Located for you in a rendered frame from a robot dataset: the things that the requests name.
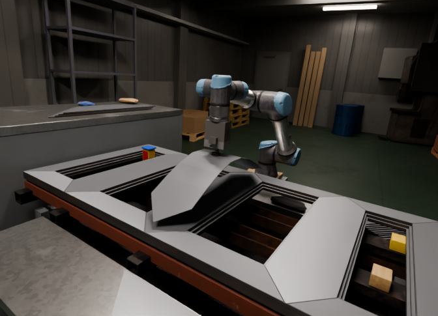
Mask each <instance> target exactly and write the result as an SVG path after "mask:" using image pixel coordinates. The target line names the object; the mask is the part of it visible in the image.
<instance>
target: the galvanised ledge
mask: <svg viewBox="0 0 438 316"><path fill-rule="evenodd" d="M272 196H282V195H278V194H275V193H272V192H268V191H265V190H261V191H260V193H258V194H257V195H256V196H254V197H253V198H251V199H250V200H249V201H247V202H249V203H252V204H255V205H258V206H260V207H264V208H267V209H270V210H273V211H276V212H279V213H282V214H285V215H288V216H291V217H294V218H297V219H301V218H302V217H303V216H304V214H305V213H306V211H307V210H308V209H309V208H310V207H311V205H312V204H309V203H305V202H303V203H304V204H305V207H306V208H307V209H306V210H305V211H299V210H295V209H292V208H289V207H285V206H283V205H280V204H277V203H275V202H273V201H271V200H270V199H271V197H272ZM301 202H302V201H301Z"/></svg>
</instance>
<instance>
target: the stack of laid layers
mask: <svg viewBox="0 0 438 316"><path fill-rule="evenodd" d="M142 156H143V151H138V152H133V153H130V154H125V155H122V156H116V157H113V158H108V159H105V160H100V161H96V162H91V163H88V164H83V165H78V166H75V167H69V168H66V169H61V170H58V171H56V172H58V173H60V174H62V175H64V176H69V175H73V174H76V173H81V172H84V171H89V170H92V169H96V168H99V167H104V166H107V165H111V164H116V163H119V162H124V161H127V160H131V159H135V158H139V157H142ZM174 167H175V166H173V167H170V168H167V169H165V170H162V171H159V172H156V173H153V174H150V175H147V176H144V177H141V178H138V179H135V180H131V181H129V182H126V183H123V184H120V185H117V186H114V187H111V188H108V189H105V190H102V191H101V192H102V193H105V194H107V195H110V196H114V195H117V194H120V193H123V192H125V191H128V190H131V189H133V188H137V187H138V186H142V185H144V184H147V183H150V182H152V181H155V180H158V179H161V178H163V177H166V176H167V174H168V173H169V172H170V171H171V170H172V169H173V168H174ZM218 176H219V177H220V178H218V179H216V180H214V181H213V182H212V183H211V185H210V186H209V187H208V188H207V189H206V191H205V193H204V194H203V195H202V196H201V198H200V199H199V201H198V202H197V203H196V205H195V206H194V207H193V209H192V210H188V211H186V212H182V213H180V214H176V215H174V216H171V217H169V218H165V219H163V220H159V221H157V222H153V212H152V211H151V210H150V211H148V212H146V217H145V230H144V232H143V231H140V230H139V229H136V228H135V227H133V226H131V225H129V224H127V223H125V222H123V221H121V220H119V219H117V218H115V217H113V216H111V215H109V214H107V213H105V212H103V211H101V210H99V209H97V208H95V207H93V206H91V205H89V204H87V203H85V202H83V201H81V200H79V199H77V198H75V197H73V196H71V195H69V194H67V193H65V192H63V191H61V190H59V189H57V188H55V187H53V186H51V185H49V184H47V183H45V182H43V181H41V180H39V179H37V178H35V177H33V176H31V175H29V174H27V173H25V172H23V177H24V179H26V180H28V181H30V182H32V183H34V184H36V185H37V186H40V187H41V188H43V189H45V190H47V191H49V192H51V193H53V194H55V195H57V196H59V197H60V198H62V199H64V200H66V201H68V202H70V203H72V204H73V205H76V206H77V207H79V208H82V209H83V210H85V211H87V212H89V213H91V214H93V215H95V216H96V217H98V218H100V219H102V220H104V221H106V222H108V223H110V224H112V225H114V226H116V227H118V228H119V229H121V230H123V231H125V232H127V233H129V234H131V235H132V236H134V237H136V238H138V239H140V240H142V241H144V242H146V243H148V244H150V245H152V246H154V247H155V248H157V249H159V250H161V251H163V252H165V253H167V254H168V255H170V256H172V257H174V258H176V259H178V260H180V261H182V262H184V263H186V264H188V265H190V266H191V267H193V268H195V269H197V270H199V271H201V272H202V273H204V274H206V275H208V276H210V277H212V278H214V279H216V280H218V281H220V282H222V283H224V284H226V285H227V286H229V287H231V288H233V289H235V290H237V291H238V292H240V293H242V294H245V295H246V296H249V297H250V298H252V299H254V300H256V301H258V302H260V303H262V304H263V305H265V306H267V307H269V308H271V309H273V310H274V311H277V312H278V313H281V314H282V315H285V316H310V315H308V314H306V313H304V312H302V311H300V310H298V309H296V308H294V307H292V306H290V305H288V304H286V303H285V302H282V301H280V300H278V299H276V298H274V297H272V296H271V295H269V294H267V293H264V292H263V291H260V290H259V289H256V288H255V287H252V286H251V285H248V284H247V283H245V282H243V281H241V280H238V279H237V278H234V277H233V276H230V275H229V274H226V273H225V272H222V271H221V270H218V269H217V268H214V267H213V266H211V265H208V264H207V263H204V262H203V261H200V260H199V259H196V258H195V257H192V256H191V255H188V254H187V253H184V252H183V251H181V250H178V249H177V248H174V247H173V246H170V245H169V244H166V243H165V242H162V241H161V240H158V239H157V238H154V237H152V236H151V235H148V234H147V233H153V232H168V231H190V232H192V233H194V234H197V235H200V234H201V233H202V232H204V231H206V230H207V229H208V228H210V227H211V226H212V225H214V224H215V223H216V222H218V221H220V220H221V219H222V218H224V217H225V216H227V215H228V214H229V213H231V212H232V211H234V210H235V209H236V208H238V207H239V206H241V205H242V204H243V203H245V202H247V200H249V199H251V198H252V197H253V196H255V195H256V194H258V193H259V192H260V191H261V190H266V191H269V192H273V193H276V194H280V195H284V196H286V197H290V198H293V199H297V200H300V201H303V202H307V203H310V204H312V205H313V204H314V203H315V202H316V201H317V199H318V197H316V196H313V195H308V194H304V193H302V192H298V191H294V190H290V189H287V188H283V187H281V186H277V185H273V184H269V183H266V182H263V181H262V180H261V179H260V178H259V177H258V176H257V175H256V174H255V173H254V172H231V173H230V172H227V171H222V172H221V173H220V174H219V175H218ZM312 205H311V207H312ZM311 207H310V208H311ZM310 208H309V209H310ZM309 209H308V210H307V211H306V213H307V212H308V211H309ZM306 213H305V214H306ZM305 214H304V215H305ZM303 217H304V216H303ZM303 217H302V218H303ZM302 218H301V219H302ZM301 219H300V220H299V222H300V221H301ZM367 221H371V222H374V223H378V224H381V225H385V226H388V227H391V228H395V229H398V230H401V231H405V316H417V314H416V288H415V262H414V248H413V224H412V223H409V222H405V221H401V220H397V219H394V218H390V217H388V216H384V215H380V214H376V213H373V212H369V211H367V210H366V211H365V213H364V217H363V219H362V223H361V225H360V229H359V231H358V235H357V239H356V241H355V245H354V247H353V251H352V253H351V256H350V259H349V262H348V265H347V268H346V271H345V274H344V277H343V280H342V284H341V287H340V290H339V293H338V296H337V298H340V299H342V300H344V299H345V295H346V292H347V288H348V285H349V282H350V279H351V275H352V272H353V268H354V265H355V261H356V258H357V254H358V250H359V248H360V243H361V241H362V237H363V234H364V230H365V227H366V223H367ZM299 222H298V223H299ZM298 223H297V224H298ZM297 224H296V226H297ZM296 226H294V228H295V227H296ZM294 228H293V229H292V230H294ZM292 230H291V231H290V233H291V232H292ZM290 233H289V234H290ZM289 234H288V235H287V236H286V237H285V239H286V238H287V237H288V236H289ZM285 239H284V240H285ZM284 240H283V241H282V243H283V242H284ZM282 243H281V244H280V245H279V246H278V247H277V249H278V248H279V247H280V246H281V245H282ZM277 249H276V250H275V251H274V253H275V252H276V251H277ZM274 253H273V254H272V255H271V256H270V257H269V259H270V258H271V257H272V256H273V255H274ZM269 259H268V260H267V261H266V263H265V264H264V265H266V264H267V262H268V261H269Z"/></svg>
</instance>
